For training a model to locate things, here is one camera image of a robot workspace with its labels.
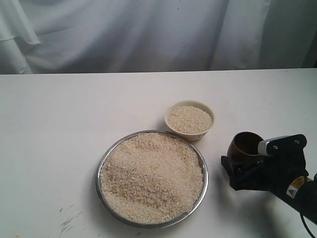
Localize white cloth backdrop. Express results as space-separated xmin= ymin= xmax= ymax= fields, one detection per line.
xmin=0 ymin=0 xmax=317 ymax=74

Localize cream ceramic bowl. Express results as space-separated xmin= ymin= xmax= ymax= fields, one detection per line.
xmin=164 ymin=100 xmax=214 ymax=141

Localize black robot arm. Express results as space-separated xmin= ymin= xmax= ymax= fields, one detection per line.
xmin=221 ymin=131 xmax=317 ymax=223

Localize greenish-grey granular food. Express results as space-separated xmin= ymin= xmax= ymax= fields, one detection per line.
xmin=99 ymin=132 xmax=204 ymax=224

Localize brown wooden cup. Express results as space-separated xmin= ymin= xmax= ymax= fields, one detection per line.
xmin=227 ymin=131 xmax=264 ymax=162

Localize beige granular contents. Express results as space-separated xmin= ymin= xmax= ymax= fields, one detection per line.
xmin=167 ymin=106 xmax=213 ymax=134

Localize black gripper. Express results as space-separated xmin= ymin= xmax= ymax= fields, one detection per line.
xmin=221 ymin=134 xmax=309 ymax=202

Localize round steel tray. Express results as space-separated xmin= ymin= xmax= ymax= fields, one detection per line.
xmin=95 ymin=129 xmax=209 ymax=229

